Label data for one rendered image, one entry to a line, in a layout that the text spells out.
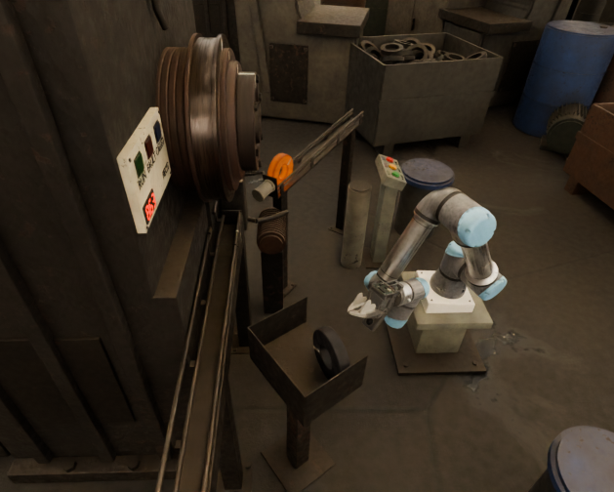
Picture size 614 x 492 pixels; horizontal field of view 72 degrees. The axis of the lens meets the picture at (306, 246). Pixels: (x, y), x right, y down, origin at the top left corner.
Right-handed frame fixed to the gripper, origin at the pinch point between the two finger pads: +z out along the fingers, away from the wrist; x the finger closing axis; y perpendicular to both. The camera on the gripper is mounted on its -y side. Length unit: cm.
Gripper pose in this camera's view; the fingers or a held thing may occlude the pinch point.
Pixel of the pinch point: (350, 312)
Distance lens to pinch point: 127.5
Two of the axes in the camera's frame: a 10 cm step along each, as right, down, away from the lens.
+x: 6.0, 5.1, -6.1
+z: -7.5, 1.0, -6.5
